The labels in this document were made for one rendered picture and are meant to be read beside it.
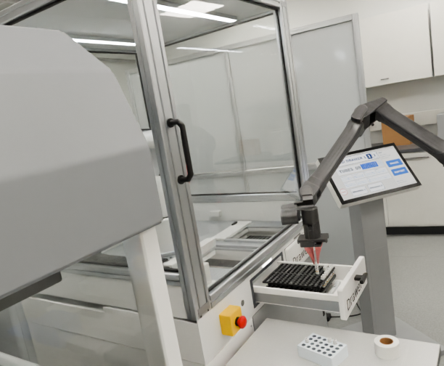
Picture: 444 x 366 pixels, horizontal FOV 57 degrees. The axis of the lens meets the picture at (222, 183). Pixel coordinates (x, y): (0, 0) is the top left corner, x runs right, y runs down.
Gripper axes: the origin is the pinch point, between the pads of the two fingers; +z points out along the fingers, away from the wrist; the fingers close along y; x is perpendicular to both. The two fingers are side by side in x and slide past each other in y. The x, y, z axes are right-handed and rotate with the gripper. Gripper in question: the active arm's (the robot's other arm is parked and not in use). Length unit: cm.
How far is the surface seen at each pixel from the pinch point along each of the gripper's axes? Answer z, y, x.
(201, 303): -1.1, 30.1, 33.8
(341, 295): 6.8, -8.7, 12.5
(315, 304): 11.9, 0.4, 8.7
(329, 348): 17.8, -4.7, 24.8
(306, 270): 7.7, 5.8, -10.0
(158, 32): -81, 30, 31
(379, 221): 20, -21, -106
